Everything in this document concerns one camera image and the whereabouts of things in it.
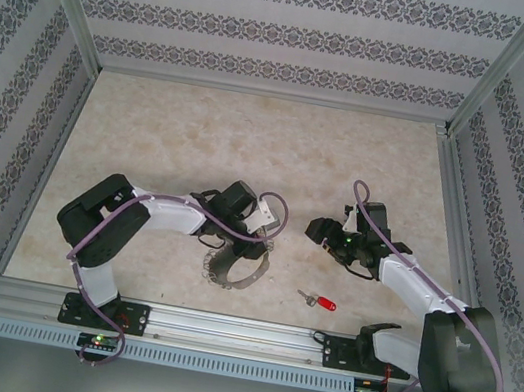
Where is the silver key with red tag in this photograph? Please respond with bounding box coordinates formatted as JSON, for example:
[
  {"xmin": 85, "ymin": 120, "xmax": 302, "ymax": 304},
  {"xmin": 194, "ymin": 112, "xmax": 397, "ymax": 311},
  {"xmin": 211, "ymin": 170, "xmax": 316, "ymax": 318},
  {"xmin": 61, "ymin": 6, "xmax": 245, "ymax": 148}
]
[{"xmin": 294, "ymin": 288, "xmax": 340, "ymax": 316}]

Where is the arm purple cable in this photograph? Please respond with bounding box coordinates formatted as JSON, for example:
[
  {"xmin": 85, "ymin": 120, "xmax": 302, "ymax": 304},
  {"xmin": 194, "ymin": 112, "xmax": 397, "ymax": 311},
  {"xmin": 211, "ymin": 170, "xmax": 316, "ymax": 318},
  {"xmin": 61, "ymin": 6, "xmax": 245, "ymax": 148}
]
[
  {"xmin": 48, "ymin": 157, "xmax": 294, "ymax": 392},
  {"xmin": 316, "ymin": 178, "xmax": 524, "ymax": 392}
]

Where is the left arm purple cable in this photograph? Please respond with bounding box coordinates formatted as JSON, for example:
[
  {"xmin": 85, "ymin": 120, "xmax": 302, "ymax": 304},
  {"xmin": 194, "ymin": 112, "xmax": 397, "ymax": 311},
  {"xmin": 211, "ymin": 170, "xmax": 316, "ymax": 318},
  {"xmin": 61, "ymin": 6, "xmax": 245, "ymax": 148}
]
[{"xmin": 48, "ymin": 157, "xmax": 294, "ymax": 392}]

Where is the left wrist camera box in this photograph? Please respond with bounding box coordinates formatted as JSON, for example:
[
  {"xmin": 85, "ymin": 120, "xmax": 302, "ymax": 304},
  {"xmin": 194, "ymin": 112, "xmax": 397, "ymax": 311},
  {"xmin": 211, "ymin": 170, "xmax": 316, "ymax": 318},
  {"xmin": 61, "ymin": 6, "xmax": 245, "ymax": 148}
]
[{"xmin": 244, "ymin": 195, "xmax": 278, "ymax": 237}]

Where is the wide aluminium mounting rail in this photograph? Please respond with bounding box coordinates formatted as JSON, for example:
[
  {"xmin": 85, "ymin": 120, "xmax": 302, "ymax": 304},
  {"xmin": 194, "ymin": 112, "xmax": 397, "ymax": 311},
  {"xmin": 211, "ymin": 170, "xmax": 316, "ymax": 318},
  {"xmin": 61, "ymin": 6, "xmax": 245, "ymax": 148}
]
[{"xmin": 0, "ymin": 274, "xmax": 503, "ymax": 392}]

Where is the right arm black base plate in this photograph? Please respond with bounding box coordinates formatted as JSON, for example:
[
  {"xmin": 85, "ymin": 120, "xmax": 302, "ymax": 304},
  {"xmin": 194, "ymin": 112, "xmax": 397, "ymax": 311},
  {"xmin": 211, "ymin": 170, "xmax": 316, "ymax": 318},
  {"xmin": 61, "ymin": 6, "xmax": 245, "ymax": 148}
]
[{"xmin": 318, "ymin": 332, "xmax": 417, "ymax": 383}]

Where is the metal band with key rings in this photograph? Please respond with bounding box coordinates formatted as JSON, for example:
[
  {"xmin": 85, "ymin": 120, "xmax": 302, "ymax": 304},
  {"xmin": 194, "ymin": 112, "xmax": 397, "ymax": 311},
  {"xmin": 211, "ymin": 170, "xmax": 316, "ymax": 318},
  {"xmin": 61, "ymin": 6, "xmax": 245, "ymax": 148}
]
[{"xmin": 198, "ymin": 226, "xmax": 279, "ymax": 298}]

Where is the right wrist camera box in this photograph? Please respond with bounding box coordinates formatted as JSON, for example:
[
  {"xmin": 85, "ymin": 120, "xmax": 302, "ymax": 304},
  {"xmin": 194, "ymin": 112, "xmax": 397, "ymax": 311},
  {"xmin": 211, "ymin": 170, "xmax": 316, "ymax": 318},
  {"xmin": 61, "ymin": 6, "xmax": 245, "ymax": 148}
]
[{"xmin": 339, "ymin": 201, "xmax": 363, "ymax": 235}]

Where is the slotted grey cable duct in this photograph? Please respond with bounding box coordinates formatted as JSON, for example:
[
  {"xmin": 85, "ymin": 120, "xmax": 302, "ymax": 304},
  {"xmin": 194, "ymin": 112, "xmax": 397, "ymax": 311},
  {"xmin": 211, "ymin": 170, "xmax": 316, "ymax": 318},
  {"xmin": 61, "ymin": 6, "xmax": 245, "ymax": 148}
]
[{"xmin": 0, "ymin": 315, "xmax": 358, "ymax": 392}]

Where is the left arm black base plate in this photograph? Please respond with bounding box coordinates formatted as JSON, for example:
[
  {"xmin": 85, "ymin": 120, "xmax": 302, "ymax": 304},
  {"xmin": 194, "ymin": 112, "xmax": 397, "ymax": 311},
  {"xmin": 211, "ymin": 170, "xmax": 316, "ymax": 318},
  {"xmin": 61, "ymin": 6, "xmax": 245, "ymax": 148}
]
[{"xmin": 56, "ymin": 290, "xmax": 153, "ymax": 339}]

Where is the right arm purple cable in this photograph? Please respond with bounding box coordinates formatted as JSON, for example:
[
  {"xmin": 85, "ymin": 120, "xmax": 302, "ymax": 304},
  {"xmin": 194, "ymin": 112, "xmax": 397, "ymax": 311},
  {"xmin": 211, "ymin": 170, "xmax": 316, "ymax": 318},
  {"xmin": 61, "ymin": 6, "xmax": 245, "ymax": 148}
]
[{"xmin": 316, "ymin": 178, "xmax": 524, "ymax": 392}]

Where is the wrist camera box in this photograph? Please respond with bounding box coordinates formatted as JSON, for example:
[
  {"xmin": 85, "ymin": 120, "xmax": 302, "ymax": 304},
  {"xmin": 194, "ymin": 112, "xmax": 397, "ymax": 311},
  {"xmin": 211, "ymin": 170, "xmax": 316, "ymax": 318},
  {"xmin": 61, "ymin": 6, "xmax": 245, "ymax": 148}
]
[
  {"xmin": 244, "ymin": 195, "xmax": 278, "ymax": 237},
  {"xmin": 339, "ymin": 201, "xmax": 363, "ymax": 235}
]

